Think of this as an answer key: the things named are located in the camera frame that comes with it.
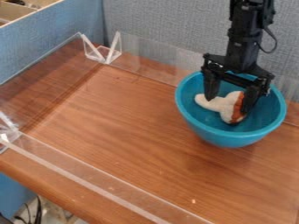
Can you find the clear acrylic corner bracket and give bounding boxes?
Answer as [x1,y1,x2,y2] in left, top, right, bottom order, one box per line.
[79,31,123,65]

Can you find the clear acrylic front barrier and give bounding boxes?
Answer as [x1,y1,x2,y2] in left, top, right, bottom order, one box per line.
[0,132,213,224]

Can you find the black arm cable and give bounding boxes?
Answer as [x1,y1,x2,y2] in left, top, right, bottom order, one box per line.
[256,25,279,54]

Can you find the clear acrylic left bracket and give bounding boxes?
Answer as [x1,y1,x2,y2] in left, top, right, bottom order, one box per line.
[0,111,20,154]

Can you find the clear acrylic back barrier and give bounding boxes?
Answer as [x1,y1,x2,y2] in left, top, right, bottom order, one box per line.
[116,32,299,102]

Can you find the brown and white toy mushroom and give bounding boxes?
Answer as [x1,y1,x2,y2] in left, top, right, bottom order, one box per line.
[193,91,247,124]

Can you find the black cables under table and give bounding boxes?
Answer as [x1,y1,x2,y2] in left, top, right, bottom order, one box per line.
[0,195,44,224]

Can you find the blue plastic bowl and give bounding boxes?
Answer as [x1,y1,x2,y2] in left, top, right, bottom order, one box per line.
[175,72,287,148]

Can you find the wooden shelf box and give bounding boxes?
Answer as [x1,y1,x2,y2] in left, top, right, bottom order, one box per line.
[0,0,64,27]

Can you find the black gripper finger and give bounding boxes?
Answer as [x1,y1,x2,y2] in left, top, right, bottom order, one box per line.
[203,71,220,101]
[240,85,263,114]

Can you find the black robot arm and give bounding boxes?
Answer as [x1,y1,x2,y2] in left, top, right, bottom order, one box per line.
[200,0,276,114]

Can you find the clear acrylic barrier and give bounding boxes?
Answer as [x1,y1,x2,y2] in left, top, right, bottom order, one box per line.
[0,132,213,224]
[116,32,299,102]

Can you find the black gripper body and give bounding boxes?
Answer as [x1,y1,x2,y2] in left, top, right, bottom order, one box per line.
[200,41,275,95]

